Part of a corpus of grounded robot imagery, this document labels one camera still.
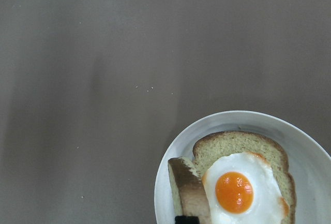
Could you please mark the white round plate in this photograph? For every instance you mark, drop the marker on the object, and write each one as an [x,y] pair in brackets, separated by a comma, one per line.
[309,163]

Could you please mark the bread slice on plate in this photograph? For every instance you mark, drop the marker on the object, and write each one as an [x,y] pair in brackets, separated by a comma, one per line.
[216,145]

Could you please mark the fried egg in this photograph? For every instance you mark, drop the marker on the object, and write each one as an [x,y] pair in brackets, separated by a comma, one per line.
[241,188]

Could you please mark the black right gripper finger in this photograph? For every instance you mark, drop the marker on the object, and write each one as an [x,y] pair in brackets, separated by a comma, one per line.
[187,220]

